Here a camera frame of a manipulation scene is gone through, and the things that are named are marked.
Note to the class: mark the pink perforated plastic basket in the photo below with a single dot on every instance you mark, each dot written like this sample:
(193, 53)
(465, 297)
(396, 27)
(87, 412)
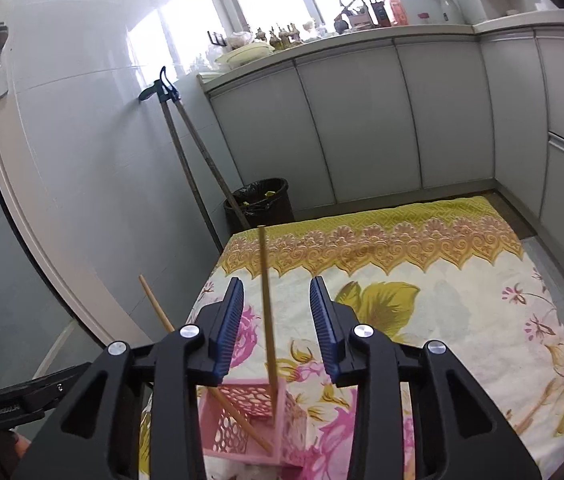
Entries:
(282, 425)

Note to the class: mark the black wall clip holder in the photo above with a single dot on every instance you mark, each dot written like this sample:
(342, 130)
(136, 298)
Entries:
(164, 91)

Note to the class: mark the floral printed cloth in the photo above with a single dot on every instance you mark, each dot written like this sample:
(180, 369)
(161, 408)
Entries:
(452, 320)

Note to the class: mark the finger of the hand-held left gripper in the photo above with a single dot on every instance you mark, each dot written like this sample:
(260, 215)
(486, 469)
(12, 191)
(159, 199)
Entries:
(21, 397)

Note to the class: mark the dark woven basket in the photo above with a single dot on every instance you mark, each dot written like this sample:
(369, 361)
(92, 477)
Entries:
(351, 15)

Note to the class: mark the white thermos flask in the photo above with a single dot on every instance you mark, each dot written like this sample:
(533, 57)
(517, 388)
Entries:
(448, 8)

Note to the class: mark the cream ceramic bowl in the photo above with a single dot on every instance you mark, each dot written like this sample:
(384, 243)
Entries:
(244, 54)

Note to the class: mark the black trash bin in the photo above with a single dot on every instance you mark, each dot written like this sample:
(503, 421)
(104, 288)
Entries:
(262, 200)

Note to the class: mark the grey kitchen cabinet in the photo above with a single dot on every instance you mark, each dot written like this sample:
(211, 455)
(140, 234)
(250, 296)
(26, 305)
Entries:
(372, 120)

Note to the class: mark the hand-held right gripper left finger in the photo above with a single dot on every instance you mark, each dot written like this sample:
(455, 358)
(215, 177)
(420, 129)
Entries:
(229, 332)

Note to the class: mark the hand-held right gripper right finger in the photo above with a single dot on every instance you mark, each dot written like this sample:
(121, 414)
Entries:
(323, 332)

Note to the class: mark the wooden chopstick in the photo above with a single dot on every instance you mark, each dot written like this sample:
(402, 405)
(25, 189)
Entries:
(154, 300)
(266, 310)

